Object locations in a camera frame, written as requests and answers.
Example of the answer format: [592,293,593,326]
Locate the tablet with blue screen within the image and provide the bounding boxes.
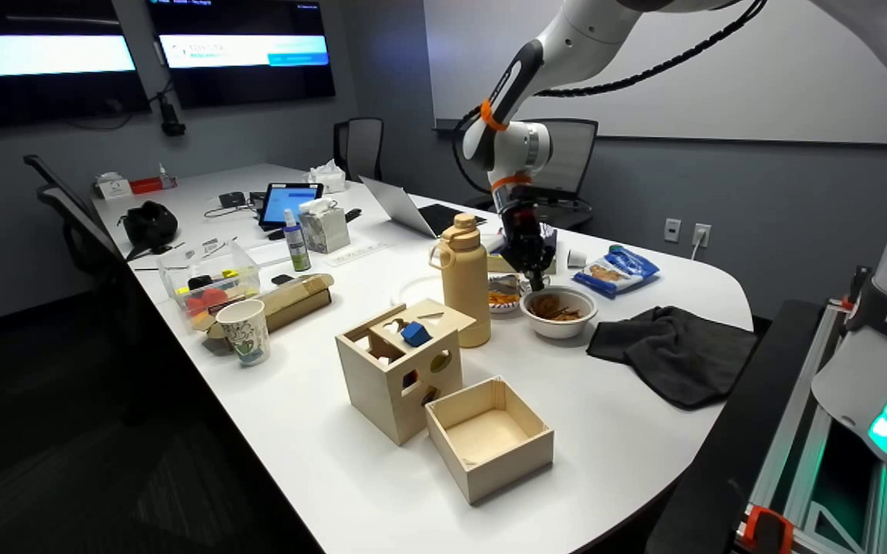
[254,179,325,233]

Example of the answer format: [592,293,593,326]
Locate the small wooden block box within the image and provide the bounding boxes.
[203,271,340,347]

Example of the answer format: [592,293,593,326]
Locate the whiteboard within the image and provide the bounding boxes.
[422,0,887,149]

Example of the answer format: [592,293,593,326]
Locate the paper cup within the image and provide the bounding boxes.
[211,295,275,369]

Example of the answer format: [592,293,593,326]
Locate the black bag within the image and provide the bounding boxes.
[116,196,183,259]

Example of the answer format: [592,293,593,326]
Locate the black office chair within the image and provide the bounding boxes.
[20,151,160,312]

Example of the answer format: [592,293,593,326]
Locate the white tissue pile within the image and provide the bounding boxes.
[304,157,352,196]

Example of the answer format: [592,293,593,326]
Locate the white bowl with snacks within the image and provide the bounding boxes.
[517,284,601,342]

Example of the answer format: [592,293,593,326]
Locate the open black laptop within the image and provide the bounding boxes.
[359,177,485,242]

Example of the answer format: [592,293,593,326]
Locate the black cloth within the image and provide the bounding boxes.
[585,303,761,413]

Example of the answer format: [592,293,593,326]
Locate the wooden shape sorter box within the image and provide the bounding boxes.
[332,295,481,449]

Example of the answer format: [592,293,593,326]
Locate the grey mesh office chair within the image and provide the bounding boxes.
[332,113,387,182]
[468,117,601,233]

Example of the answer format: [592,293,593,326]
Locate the clear plastic marker container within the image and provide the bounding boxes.
[157,242,263,333]

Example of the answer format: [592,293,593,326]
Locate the small bowl with orange food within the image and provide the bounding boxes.
[484,273,529,319]

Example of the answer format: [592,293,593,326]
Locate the tan water bottle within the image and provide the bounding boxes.
[427,214,494,352]

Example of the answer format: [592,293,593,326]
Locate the white carton box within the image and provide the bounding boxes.
[299,196,355,256]

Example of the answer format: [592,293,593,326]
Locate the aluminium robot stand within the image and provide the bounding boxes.
[733,295,887,554]

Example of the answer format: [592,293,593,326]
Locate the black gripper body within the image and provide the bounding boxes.
[498,196,559,271]

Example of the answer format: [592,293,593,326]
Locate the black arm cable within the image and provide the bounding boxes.
[451,0,773,196]

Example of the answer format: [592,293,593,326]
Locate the wall monitor screen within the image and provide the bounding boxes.
[0,0,149,132]
[144,0,340,112]

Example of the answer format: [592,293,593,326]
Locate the orange clamp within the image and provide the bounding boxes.
[733,503,801,554]

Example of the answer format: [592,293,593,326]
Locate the blue block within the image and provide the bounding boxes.
[396,319,435,347]

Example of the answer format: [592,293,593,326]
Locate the black stand panel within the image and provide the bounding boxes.
[647,295,824,554]

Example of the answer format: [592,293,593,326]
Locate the small green spray bottle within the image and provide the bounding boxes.
[282,208,313,273]

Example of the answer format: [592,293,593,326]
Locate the blue snack bag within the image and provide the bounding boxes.
[573,245,663,303]

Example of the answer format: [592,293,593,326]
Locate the camera on grey pole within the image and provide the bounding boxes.
[109,0,191,139]

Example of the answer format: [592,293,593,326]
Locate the open wooden tray box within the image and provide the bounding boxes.
[422,377,558,509]

